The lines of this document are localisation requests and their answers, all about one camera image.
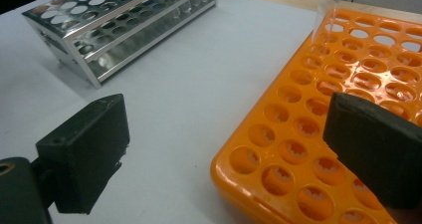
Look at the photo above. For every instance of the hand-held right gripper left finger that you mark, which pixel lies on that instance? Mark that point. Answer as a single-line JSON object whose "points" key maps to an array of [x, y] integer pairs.
{"points": [[83, 151]]}

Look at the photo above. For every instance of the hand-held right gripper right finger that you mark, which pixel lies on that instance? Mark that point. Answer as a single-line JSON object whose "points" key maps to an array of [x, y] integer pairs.
{"points": [[375, 147]]}

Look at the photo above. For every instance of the metal test tube rack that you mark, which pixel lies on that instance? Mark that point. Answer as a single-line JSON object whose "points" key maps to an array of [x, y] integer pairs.
{"points": [[66, 54]]}

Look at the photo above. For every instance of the orange test tube rack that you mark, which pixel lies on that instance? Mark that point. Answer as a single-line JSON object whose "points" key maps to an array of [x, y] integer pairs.
{"points": [[220, 174]]}

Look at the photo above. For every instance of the white board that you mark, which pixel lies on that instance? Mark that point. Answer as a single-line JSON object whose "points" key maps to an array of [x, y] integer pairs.
{"points": [[182, 84]]}

